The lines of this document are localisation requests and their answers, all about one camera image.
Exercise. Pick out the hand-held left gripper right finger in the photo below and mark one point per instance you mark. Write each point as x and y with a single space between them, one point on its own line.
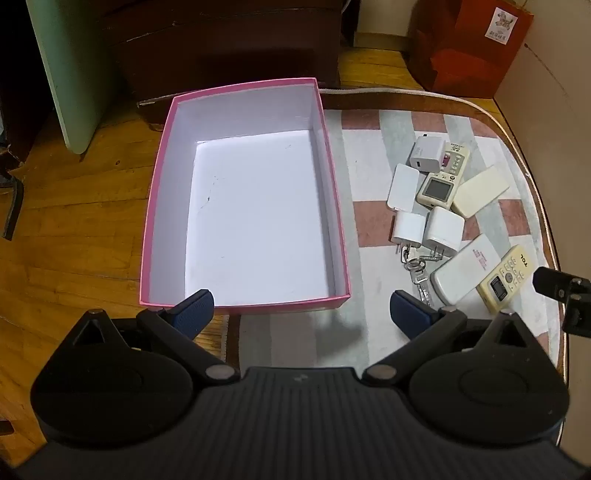
408 314

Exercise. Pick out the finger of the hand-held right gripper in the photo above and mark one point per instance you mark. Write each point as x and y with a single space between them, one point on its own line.
554 284

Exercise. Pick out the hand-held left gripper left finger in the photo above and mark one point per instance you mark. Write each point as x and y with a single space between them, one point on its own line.
194 314

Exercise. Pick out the bunch of keys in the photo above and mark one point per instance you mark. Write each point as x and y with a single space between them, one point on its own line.
418 277

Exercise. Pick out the yellow remote control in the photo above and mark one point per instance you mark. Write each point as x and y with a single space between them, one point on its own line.
505 279

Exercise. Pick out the white remote with pink label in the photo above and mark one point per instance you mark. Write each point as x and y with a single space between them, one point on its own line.
461 274

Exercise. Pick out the small white plug charger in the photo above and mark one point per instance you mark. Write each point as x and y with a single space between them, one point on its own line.
407 228

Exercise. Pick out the large white plug charger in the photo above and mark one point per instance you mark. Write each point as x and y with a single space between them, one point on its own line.
443 228

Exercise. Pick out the plain beige remote control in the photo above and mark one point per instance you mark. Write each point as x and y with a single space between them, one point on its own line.
480 194

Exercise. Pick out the pink cardboard box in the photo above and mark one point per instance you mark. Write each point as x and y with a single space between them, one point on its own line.
258 207

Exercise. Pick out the white power bank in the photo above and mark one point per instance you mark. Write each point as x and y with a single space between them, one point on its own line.
403 188

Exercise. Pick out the small beige device with screen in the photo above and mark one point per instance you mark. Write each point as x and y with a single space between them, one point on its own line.
436 189

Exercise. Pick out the beige remote with pink screen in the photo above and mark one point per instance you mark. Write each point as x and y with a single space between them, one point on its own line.
457 161

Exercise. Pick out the white power adapter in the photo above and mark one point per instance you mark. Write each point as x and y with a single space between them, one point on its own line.
427 154

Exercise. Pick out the checkered floor mat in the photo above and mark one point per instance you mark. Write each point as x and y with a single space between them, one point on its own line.
369 124

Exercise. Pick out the red paper bag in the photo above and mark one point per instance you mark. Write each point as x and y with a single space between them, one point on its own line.
461 60

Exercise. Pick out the dark brown wooden cabinet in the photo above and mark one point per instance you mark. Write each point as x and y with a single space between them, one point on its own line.
221 41

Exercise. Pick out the green board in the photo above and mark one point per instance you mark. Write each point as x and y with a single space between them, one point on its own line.
69 69

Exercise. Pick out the white cabinet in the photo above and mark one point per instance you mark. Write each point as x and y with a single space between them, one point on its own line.
378 21

